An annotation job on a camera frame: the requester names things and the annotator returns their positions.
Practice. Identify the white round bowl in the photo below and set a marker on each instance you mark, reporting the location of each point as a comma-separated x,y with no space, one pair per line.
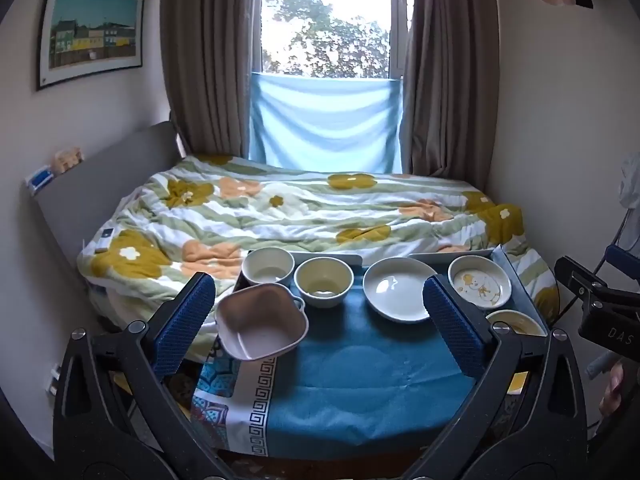
267,267

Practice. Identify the yellow cartoon print plate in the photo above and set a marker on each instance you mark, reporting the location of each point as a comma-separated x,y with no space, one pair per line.
480,282

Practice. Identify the framed landscape picture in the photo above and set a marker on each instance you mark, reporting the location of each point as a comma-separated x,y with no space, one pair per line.
92,32

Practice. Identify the beige plush toy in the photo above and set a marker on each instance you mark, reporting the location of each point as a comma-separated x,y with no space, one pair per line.
67,160

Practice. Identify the cream round bowl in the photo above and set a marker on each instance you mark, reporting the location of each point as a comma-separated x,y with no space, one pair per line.
324,282

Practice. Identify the blue patterned tablecloth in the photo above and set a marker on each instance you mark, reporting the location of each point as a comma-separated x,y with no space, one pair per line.
360,385

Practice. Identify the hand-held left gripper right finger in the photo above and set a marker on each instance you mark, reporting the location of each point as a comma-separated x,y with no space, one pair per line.
450,330

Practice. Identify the window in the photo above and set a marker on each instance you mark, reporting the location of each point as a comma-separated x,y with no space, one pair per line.
325,15

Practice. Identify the floral blanket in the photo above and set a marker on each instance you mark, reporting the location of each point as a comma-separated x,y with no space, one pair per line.
300,215

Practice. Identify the cream shallow bowl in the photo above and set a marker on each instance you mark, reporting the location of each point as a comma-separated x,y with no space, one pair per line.
517,322

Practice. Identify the person's right hand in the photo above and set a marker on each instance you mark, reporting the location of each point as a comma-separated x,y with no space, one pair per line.
612,390

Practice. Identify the pink square bowl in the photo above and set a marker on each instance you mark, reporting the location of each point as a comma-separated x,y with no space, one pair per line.
260,322

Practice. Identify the brown curtain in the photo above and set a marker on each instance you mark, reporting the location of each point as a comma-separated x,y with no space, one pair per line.
210,60
450,70

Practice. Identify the blue white box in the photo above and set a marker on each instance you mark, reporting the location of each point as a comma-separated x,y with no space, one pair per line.
41,180

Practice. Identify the pale blue board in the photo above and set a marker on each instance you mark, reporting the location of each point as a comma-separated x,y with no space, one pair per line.
515,280

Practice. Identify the grey headboard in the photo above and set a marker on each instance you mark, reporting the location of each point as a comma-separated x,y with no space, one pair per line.
100,185

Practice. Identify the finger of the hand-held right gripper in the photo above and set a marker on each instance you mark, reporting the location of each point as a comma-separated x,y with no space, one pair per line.
575,275

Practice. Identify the grey white tray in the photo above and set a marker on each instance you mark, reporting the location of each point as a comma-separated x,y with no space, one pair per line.
430,256
352,260

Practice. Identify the white bag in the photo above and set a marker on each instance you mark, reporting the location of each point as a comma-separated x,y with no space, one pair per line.
631,182

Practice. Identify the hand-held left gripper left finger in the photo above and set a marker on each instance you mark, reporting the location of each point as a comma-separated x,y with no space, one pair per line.
186,320

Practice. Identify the light blue window cloth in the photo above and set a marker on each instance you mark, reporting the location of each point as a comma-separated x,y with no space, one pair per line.
325,120

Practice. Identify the white round plate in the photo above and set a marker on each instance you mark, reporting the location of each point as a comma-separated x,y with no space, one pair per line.
395,287

